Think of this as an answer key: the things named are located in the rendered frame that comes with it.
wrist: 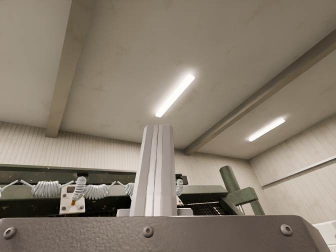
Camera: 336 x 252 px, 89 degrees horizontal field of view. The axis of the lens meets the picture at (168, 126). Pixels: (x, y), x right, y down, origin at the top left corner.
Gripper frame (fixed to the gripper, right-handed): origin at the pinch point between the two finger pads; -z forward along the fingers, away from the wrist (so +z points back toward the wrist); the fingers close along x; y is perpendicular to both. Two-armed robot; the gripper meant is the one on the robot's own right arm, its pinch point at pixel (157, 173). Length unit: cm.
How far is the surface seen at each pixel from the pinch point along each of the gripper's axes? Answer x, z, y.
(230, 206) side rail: -50, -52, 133
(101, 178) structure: 55, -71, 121
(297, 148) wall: -477, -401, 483
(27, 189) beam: 65, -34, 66
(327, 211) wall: -495, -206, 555
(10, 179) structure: 102, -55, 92
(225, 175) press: -160, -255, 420
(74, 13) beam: 102, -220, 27
